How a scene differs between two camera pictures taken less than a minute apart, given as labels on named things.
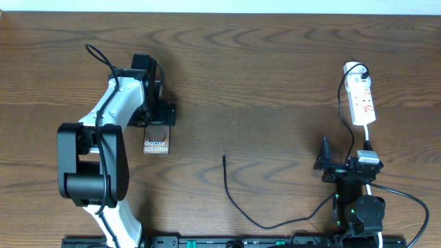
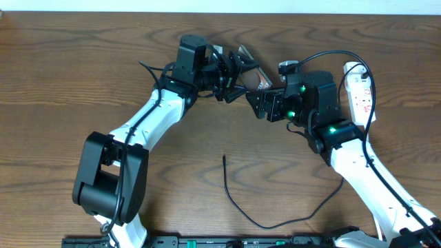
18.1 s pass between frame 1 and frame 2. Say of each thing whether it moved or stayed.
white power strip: stayed
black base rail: stayed
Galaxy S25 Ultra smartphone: moved
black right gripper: moved
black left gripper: moved
